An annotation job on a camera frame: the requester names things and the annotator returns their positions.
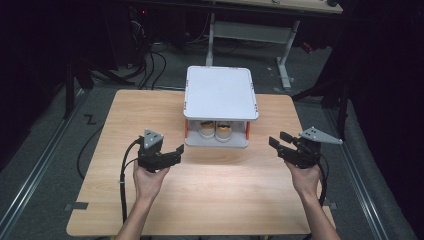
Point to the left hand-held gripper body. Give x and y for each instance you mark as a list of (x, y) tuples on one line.
[(151, 156)]

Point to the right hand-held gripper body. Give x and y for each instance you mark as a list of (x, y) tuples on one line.
[(305, 155)]

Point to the white sneaker with orange heel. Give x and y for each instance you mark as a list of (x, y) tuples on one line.
[(223, 132), (207, 130)]

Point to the white two-tier shoe rack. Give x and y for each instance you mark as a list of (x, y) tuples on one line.
[(220, 93)]

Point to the person's right hand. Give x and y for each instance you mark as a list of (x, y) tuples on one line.
[(305, 181)]

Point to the person's left hand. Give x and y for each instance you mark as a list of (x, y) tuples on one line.
[(148, 183)]

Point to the black metal stand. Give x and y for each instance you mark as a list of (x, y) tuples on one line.
[(71, 86), (341, 110)]

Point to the grey tape strip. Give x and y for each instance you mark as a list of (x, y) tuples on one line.
[(76, 206)]

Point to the wooden desk with white legs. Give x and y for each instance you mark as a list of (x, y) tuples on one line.
[(253, 31)]

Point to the black computer tower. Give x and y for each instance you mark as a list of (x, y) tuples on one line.
[(136, 33)]

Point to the metal floor rail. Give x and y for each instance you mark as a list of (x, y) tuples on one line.
[(40, 156), (358, 176)]

